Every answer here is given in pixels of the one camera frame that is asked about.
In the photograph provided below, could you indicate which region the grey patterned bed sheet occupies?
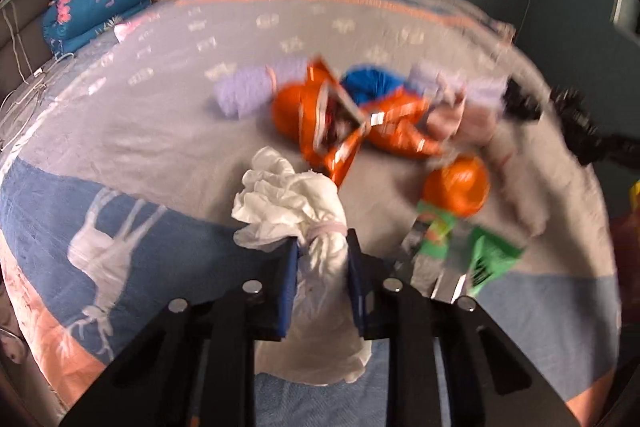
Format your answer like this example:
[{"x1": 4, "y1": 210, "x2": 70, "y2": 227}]
[{"x1": 1, "y1": 0, "x2": 620, "y2": 426}]

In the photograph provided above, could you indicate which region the blue floral folded quilt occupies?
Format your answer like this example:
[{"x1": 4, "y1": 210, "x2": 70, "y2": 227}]
[{"x1": 42, "y1": 0, "x2": 152, "y2": 56}]

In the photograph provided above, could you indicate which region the orange snack wrapper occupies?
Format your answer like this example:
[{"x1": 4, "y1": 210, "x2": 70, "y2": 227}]
[{"x1": 271, "y1": 58, "x2": 371, "y2": 186}]

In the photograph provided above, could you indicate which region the white plastic bag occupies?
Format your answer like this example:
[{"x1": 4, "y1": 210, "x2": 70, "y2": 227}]
[{"x1": 231, "y1": 146, "x2": 371, "y2": 386}]

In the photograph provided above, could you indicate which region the lilac knitted cloth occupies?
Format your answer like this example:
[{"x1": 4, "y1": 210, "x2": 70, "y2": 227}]
[{"x1": 214, "y1": 57, "x2": 308, "y2": 118}]

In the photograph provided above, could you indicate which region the white charging cable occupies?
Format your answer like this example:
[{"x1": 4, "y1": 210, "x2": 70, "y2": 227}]
[{"x1": 0, "y1": 3, "x2": 66, "y2": 148}]

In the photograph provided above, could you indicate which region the grey upholstered headboard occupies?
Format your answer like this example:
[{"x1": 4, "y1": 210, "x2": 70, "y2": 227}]
[{"x1": 0, "y1": 0, "x2": 52, "y2": 98}]

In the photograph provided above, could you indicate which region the blue crumpled cloth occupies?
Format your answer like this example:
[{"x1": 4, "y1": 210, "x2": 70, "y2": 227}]
[{"x1": 341, "y1": 66, "x2": 404, "y2": 106}]

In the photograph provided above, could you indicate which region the pink cloth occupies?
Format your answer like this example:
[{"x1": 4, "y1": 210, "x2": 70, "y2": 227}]
[{"x1": 406, "y1": 61, "x2": 509, "y2": 146}]

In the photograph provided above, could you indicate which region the orange peel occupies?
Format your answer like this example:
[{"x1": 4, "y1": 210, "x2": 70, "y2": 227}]
[{"x1": 422, "y1": 155, "x2": 490, "y2": 218}]

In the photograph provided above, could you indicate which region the green silver snack wrapper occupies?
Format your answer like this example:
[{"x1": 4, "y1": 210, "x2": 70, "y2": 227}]
[{"x1": 395, "y1": 202, "x2": 523, "y2": 303}]

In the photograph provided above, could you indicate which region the window frame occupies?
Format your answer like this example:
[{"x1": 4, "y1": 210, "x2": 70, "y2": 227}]
[{"x1": 612, "y1": 0, "x2": 640, "y2": 42}]

